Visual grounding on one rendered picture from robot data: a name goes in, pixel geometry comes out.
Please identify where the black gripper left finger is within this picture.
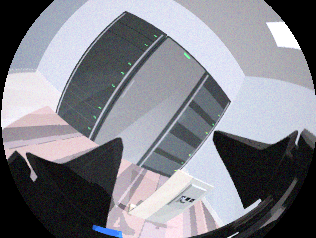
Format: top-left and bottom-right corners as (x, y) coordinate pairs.
(25, 136), (123, 228)

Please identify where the blue square mat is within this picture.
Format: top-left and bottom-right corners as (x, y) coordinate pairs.
(92, 225), (122, 237)

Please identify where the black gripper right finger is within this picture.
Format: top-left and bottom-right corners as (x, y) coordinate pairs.
(212, 130), (299, 209)

